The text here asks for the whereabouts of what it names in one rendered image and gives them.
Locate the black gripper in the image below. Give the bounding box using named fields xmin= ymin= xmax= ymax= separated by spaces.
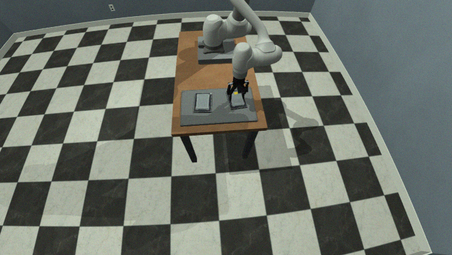
xmin=227 ymin=76 xmax=249 ymax=101

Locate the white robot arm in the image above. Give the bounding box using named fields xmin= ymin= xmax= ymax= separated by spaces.
xmin=198 ymin=0 xmax=282 ymax=79

